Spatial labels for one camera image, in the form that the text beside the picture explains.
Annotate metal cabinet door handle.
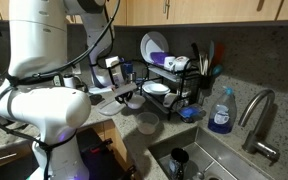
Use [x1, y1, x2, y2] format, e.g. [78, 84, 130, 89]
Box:
[256, 0, 267, 13]
[162, 0, 171, 20]

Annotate white ceramic mug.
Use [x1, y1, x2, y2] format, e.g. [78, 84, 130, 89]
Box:
[163, 55, 177, 70]
[162, 92, 180, 108]

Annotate red spatula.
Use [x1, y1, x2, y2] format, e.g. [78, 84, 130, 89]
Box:
[213, 43, 226, 67]

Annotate light wood upper cabinets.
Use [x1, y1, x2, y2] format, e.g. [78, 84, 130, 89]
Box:
[0, 0, 288, 27]

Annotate blue dish soap bottle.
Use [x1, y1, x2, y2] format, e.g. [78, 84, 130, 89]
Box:
[207, 85, 238, 135]

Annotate white bowl with flower print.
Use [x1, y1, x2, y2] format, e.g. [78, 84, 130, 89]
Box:
[125, 94, 147, 110]

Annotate clear plastic container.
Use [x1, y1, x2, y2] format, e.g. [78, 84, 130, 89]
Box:
[136, 111, 160, 135]

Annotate white kettle with black handle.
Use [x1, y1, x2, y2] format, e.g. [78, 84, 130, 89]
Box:
[62, 73, 89, 94]

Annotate pale wooden utensil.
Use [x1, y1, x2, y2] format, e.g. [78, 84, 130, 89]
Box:
[198, 53, 209, 76]

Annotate black two-tier dish rack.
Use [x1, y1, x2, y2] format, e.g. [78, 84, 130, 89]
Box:
[138, 58, 202, 121]

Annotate black stand with red clamps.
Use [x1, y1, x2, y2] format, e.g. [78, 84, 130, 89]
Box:
[75, 128, 138, 180]

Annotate blue sponge tray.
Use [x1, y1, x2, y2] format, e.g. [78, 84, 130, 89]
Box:
[177, 103, 207, 124]

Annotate black utensil holder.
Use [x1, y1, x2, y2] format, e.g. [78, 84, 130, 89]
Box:
[198, 73, 215, 92]

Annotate stainless steel tumbler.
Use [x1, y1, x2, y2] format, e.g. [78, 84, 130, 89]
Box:
[129, 71, 138, 85]

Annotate stainless steel sink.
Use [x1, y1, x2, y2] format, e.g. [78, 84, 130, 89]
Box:
[148, 124, 275, 180]

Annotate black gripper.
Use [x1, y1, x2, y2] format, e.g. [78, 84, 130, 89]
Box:
[114, 90, 135, 105]

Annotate large white dinner plate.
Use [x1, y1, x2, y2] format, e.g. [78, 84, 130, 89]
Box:
[142, 81, 172, 98]

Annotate teal kitchen utensil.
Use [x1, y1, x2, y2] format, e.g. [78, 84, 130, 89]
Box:
[211, 64, 223, 77]

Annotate dark patterned mug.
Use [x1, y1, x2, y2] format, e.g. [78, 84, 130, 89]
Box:
[168, 147, 190, 180]

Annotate light wood base cabinet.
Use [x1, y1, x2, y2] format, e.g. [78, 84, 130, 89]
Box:
[0, 118, 135, 180]

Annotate brushed steel faucet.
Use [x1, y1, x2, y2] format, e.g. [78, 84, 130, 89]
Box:
[237, 88, 281, 163]

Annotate large white upright plate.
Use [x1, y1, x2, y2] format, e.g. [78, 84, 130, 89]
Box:
[139, 31, 170, 64]

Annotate black kitchen utensil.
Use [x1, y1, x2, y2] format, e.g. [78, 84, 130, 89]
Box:
[190, 42, 201, 63]

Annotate blue spatula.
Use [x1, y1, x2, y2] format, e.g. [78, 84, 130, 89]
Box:
[207, 40, 216, 68]

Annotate purple plastic bowl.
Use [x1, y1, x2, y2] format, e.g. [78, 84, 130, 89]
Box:
[149, 51, 172, 66]

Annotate black round lid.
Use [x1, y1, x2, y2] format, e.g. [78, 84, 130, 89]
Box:
[88, 94, 105, 106]

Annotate white mug with red print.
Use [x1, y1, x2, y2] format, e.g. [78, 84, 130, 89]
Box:
[172, 55, 191, 72]

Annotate white shallow dish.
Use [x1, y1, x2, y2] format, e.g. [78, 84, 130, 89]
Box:
[147, 83, 170, 95]

